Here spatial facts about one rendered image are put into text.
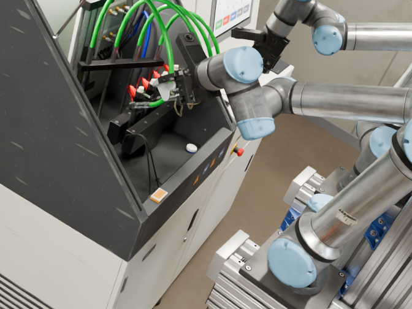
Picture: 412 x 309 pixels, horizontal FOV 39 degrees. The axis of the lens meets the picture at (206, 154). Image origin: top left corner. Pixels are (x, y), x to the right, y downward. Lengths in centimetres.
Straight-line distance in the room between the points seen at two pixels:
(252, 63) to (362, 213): 37
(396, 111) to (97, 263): 98
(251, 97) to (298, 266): 37
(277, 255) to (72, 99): 66
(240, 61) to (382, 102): 30
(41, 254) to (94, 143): 49
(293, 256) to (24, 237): 96
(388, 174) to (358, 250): 56
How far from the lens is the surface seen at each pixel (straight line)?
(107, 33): 214
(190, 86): 136
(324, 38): 161
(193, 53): 135
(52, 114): 161
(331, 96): 126
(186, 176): 181
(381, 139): 180
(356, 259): 167
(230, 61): 118
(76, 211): 171
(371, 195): 115
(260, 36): 179
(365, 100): 124
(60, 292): 196
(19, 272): 203
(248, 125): 121
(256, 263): 149
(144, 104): 170
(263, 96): 123
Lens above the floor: 201
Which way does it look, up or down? 33 degrees down
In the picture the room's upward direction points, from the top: 22 degrees clockwise
